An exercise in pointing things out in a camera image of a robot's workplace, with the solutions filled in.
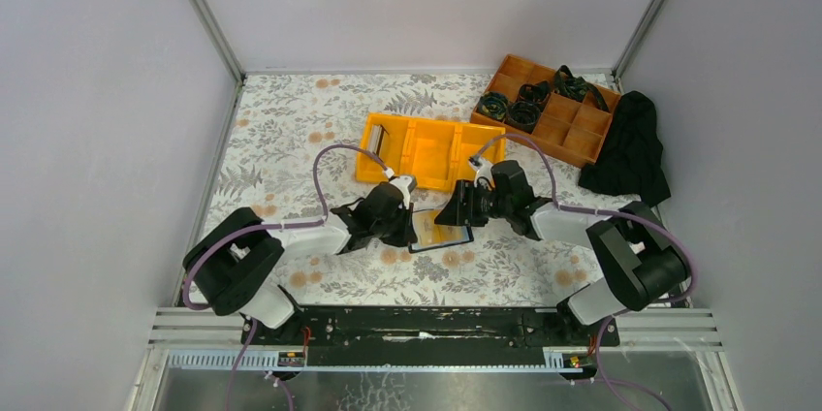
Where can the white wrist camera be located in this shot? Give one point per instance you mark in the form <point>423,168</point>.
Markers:
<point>405,183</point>
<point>482,168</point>

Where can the blue yellow rolled tie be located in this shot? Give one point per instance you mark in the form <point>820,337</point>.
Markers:
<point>493,105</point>

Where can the black rolled tie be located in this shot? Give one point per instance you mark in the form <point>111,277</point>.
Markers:
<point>535,94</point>

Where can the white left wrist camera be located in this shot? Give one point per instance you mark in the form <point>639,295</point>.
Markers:
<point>405,183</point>

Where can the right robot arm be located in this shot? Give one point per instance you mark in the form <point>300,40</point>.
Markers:
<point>638,259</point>

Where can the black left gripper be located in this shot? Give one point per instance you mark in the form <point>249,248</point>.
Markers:
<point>391,215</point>

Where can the dark floral rolled tie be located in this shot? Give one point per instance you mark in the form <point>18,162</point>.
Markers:
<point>523,116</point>

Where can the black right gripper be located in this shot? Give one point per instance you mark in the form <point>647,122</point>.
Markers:
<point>467,204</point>

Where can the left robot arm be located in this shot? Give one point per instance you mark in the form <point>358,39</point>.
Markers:
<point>228,269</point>

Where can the wooden compartment organizer tray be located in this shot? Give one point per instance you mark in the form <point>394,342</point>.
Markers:
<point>567,130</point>

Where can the black cloth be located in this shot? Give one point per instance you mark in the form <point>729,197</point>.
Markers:
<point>630,160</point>

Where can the black leather card holder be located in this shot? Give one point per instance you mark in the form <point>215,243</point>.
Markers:
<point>440,231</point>

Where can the dark green rolled tie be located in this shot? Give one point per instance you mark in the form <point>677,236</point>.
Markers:
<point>577,88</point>

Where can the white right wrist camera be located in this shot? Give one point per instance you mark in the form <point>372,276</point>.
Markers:
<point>482,168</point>

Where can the floral patterned table mat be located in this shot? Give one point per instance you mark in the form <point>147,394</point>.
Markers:
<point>293,146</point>

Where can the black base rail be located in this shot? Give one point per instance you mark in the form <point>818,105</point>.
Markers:
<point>414,336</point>

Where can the yellow plastic divided bin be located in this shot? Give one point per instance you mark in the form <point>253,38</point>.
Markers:
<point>436,152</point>

